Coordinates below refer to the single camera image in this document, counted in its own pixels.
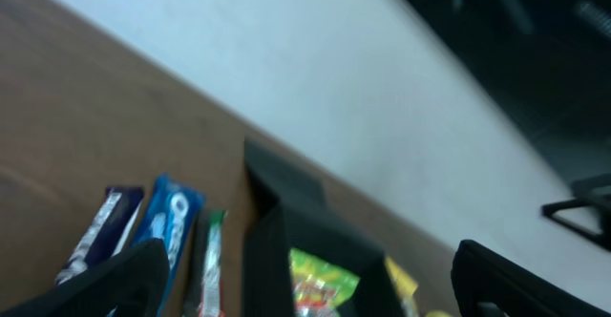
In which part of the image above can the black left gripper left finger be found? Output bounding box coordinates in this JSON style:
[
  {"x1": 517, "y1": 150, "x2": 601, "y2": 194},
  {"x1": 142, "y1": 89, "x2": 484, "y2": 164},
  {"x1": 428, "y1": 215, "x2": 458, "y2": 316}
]
[{"x1": 1, "y1": 239, "x2": 169, "y2": 317}]

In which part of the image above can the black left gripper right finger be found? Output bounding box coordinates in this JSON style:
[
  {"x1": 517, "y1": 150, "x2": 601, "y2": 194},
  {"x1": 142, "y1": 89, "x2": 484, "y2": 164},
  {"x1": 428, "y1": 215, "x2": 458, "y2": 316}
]
[{"x1": 451, "y1": 240, "x2": 610, "y2": 317}]

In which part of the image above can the yellow Hacks candy bag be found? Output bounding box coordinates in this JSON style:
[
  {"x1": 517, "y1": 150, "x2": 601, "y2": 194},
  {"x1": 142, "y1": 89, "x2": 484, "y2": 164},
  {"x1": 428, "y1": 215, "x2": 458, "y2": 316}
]
[{"x1": 385, "y1": 257, "x2": 419, "y2": 317}]

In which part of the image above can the blue Oreo cookie pack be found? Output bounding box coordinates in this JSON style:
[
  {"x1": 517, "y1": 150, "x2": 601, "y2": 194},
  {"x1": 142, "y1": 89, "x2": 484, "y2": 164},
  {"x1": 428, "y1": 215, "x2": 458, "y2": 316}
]
[{"x1": 130, "y1": 174, "x2": 205, "y2": 316}]

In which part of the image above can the yellow candy bottle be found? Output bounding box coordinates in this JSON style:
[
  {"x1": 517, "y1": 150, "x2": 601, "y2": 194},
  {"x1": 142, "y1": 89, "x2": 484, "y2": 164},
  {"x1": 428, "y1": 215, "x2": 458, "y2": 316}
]
[{"x1": 425, "y1": 310, "x2": 452, "y2": 317}]

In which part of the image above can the green red candy bar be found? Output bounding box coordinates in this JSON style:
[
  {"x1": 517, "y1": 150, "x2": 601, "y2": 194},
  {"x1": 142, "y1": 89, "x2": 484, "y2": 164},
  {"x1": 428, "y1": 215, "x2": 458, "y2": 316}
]
[{"x1": 182, "y1": 208, "x2": 226, "y2": 317}]

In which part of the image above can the blue Dairy Milk chocolate bar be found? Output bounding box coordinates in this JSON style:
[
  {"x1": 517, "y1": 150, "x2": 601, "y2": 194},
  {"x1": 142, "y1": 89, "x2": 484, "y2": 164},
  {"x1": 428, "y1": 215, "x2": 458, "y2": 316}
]
[{"x1": 54, "y1": 186, "x2": 144, "y2": 285}]

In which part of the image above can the green Haribo gummy bag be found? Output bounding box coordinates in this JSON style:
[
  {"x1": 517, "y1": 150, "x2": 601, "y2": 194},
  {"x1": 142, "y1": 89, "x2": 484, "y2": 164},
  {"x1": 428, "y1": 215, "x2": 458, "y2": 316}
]
[{"x1": 289, "y1": 248, "x2": 360, "y2": 317}]

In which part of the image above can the black open box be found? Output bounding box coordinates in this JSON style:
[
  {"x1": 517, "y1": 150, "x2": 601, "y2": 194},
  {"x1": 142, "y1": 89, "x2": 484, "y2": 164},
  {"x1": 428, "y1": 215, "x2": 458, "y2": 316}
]
[{"x1": 242, "y1": 140, "x2": 404, "y2": 317}]

